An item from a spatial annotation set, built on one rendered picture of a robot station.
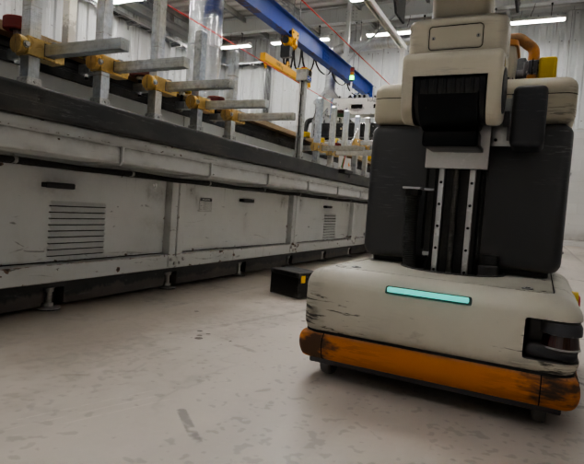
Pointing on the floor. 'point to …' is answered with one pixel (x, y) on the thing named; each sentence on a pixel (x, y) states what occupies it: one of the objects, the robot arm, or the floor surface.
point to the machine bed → (137, 214)
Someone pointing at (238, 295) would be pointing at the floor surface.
